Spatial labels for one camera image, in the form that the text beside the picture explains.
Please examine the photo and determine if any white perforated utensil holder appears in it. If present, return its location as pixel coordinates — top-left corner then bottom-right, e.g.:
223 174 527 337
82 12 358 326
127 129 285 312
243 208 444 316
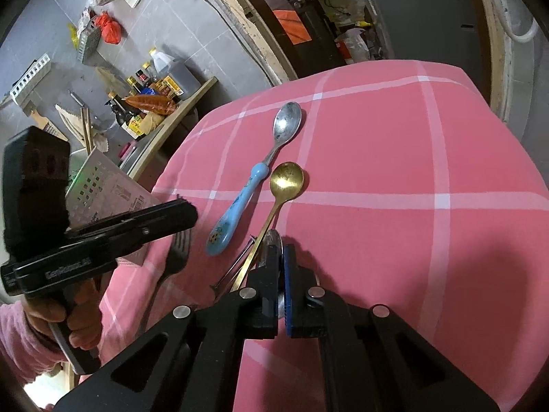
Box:
66 150 158 229

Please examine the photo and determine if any gold spoon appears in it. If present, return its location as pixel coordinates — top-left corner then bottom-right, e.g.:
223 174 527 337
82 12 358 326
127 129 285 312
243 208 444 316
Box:
230 162 305 292

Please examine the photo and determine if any blue ceramic handled spoon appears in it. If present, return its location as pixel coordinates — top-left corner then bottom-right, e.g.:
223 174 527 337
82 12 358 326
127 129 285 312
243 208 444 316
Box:
206 101 302 257

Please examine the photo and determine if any steel vegetable peeler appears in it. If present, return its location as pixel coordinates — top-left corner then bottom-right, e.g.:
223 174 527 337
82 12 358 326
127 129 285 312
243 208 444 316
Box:
210 235 257 292

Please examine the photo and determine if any person left hand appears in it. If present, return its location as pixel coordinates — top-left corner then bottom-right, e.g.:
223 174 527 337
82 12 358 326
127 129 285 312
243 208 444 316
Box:
21 279 102 351

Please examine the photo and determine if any yellow label sauce bottle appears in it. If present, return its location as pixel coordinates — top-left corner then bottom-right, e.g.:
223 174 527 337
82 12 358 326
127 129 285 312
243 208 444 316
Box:
122 111 147 140

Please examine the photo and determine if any pink checked tablecloth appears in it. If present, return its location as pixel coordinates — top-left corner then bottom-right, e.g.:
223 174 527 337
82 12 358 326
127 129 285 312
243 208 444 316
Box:
98 60 548 411

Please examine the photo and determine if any dark sauce bottle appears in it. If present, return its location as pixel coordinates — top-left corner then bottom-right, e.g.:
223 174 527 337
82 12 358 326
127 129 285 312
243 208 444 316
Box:
106 91 140 126

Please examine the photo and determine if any large soy sauce jug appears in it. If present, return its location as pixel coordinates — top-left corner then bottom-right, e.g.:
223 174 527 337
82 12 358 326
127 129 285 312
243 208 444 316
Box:
149 47 201 100

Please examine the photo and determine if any red plastic bag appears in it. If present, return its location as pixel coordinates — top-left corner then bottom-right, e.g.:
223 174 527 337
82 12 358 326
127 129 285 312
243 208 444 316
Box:
94 11 122 45

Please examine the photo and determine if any grey cabinet appliance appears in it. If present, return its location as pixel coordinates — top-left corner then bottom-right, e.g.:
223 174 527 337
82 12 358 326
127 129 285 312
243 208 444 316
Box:
371 0 492 99

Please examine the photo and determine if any white wall basket shelf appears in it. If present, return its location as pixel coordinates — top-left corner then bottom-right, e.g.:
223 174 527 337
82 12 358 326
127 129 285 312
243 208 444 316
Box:
9 53 51 106

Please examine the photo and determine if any grey wall spice shelf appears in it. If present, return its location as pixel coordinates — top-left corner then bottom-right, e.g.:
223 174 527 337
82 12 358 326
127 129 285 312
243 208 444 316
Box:
76 19 102 63

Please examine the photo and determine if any white hose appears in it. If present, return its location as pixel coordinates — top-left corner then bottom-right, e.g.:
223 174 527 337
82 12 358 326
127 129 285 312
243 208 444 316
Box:
488 0 540 44

